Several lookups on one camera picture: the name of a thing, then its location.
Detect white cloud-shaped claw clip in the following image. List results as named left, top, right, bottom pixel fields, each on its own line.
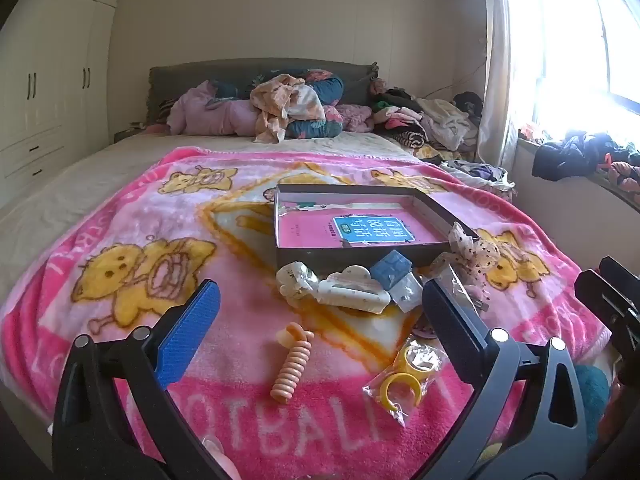
left=315, top=264, right=392, bottom=315

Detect dark teal floral duvet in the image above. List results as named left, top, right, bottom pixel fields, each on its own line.
left=210, top=69, right=346, bottom=138

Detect small grey plastic packet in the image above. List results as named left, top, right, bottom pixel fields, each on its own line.
left=390, top=272, right=425, bottom=317

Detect cream curtain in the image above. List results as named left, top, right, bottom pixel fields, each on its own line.
left=475, top=0, right=541, bottom=166

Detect dark clothes on windowsill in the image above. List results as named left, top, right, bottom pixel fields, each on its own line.
left=531, top=130, right=640, bottom=201

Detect orange spiral hair tie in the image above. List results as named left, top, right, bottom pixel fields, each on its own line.
left=270, top=323, right=315, bottom=405

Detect dotted lace bow hair clip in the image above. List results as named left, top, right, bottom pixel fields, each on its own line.
left=447, top=222, right=496, bottom=291

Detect small translucent white claw clip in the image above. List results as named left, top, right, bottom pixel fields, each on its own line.
left=276, top=261, right=321, bottom=301

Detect pink printed bear blanket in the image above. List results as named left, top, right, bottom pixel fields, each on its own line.
left=0, top=147, right=613, bottom=480

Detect white wardrobe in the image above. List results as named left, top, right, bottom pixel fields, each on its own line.
left=0, top=0, right=125, bottom=211

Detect pile of mixed clothes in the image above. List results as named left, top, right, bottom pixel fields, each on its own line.
left=370, top=77, right=483, bottom=161

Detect pink fuzzy garment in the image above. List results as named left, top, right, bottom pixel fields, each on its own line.
left=337, top=104, right=376, bottom=133

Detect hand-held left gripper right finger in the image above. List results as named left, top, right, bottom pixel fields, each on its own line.
left=415, top=277, right=589, bottom=480

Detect teal plush cloth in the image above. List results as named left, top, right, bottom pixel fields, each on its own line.
left=572, top=364, right=611, bottom=453

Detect pink book with blue label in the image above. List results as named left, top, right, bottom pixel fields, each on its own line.
left=277, top=199, right=451, bottom=252

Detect bright window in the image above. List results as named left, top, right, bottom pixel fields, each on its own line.
left=505, top=0, right=640, bottom=126

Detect shallow grey cardboard box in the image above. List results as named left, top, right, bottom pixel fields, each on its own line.
left=273, top=183, right=481, bottom=273

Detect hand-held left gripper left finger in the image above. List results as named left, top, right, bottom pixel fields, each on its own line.
left=51, top=279, right=236, bottom=480

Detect bed with beige sheet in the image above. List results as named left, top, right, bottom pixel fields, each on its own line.
left=0, top=130, right=516, bottom=461

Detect yellow rings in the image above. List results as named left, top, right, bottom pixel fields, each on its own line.
left=361, top=335, right=447, bottom=428

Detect peach floral cloth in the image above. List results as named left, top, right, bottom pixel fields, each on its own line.
left=250, top=74, right=326, bottom=143

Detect blue square hair clip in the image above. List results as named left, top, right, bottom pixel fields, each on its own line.
left=370, top=251, right=412, bottom=288

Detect dark grey headboard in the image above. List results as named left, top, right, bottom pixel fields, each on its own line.
left=148, top=57, right=379, bottom=126

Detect purple garment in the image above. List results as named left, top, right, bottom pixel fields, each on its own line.
left=166, top=81, right=261, bottom=136

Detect clear plastic packet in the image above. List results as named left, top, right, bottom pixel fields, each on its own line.
left=427, top=252, right=488, bottom=316

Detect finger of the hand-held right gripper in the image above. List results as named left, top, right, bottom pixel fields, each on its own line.
left=600, top=256, right=640, bottom=295
left=574, top=270, right=640, bottom=386

